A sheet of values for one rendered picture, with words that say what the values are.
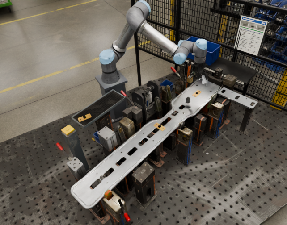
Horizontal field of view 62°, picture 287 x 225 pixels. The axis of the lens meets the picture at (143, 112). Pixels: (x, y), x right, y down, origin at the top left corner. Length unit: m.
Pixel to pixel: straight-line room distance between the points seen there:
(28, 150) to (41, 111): 1.49
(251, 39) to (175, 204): 1.41
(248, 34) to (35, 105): 2.90
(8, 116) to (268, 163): 3.23
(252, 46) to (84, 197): 1.70
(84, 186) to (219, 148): 1.07
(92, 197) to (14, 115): 2.53
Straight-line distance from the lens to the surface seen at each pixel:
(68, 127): 1.57
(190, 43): 1.69
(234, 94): 2.01
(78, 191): 1.48
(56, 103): 3.68
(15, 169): 2.14
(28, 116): 3.66
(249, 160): 1.99
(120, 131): 1.57
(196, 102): 1.88
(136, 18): 1.59
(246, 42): 2.22
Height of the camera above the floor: 2.25
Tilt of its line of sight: 44 degrees down
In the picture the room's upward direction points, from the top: 5 degrees counter-clockwise
